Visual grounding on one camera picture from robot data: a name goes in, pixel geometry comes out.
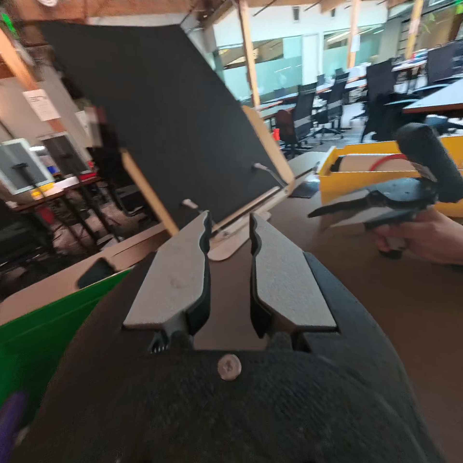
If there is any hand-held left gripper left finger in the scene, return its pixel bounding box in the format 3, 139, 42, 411
123, 211, 212, 336

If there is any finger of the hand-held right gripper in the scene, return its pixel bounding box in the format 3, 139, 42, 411
307, 190, 388, 218
322, 206, 396, 232

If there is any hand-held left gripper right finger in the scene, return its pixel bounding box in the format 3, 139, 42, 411
250, 213, 338, 339

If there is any yellow plastic bin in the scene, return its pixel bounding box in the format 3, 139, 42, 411
318, 136, 463, 218

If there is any red tape roll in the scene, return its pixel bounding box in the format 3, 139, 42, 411
368, 154, 409, 171

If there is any large green plastic bin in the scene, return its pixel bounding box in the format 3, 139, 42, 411
0, 268, 133, 418

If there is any person's right hand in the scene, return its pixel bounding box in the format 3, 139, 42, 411
374, 209, 463, 267

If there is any black flat pad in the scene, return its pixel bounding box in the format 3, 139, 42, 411
289, 181, 321, 199

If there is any brown office desk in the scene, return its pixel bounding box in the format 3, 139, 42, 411
402, 80, 463, 115

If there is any black office chair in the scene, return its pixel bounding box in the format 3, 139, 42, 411
314, 72, 348, 139
360, 60, 422, 142
290, 82, 318, 146

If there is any dark red chair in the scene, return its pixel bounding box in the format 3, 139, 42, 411
275, 109, 296, 150

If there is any wooden desk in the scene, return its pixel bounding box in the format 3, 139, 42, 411
13, 175, 122, 252

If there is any dark computer monitor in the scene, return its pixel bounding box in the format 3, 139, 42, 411
39, 132, 90, 178

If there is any black wooden book stand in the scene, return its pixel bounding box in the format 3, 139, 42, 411
39, 20, 296, 262

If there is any white computer monitor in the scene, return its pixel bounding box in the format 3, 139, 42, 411
0, 138, 55, 196

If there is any purple item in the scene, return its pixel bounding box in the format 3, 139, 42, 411
0, 390, 30, 462

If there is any white paper notice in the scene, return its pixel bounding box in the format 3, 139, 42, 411
22, 89, 62, 122

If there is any wooden window post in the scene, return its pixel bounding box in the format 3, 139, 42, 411
236, 0, 262, 108

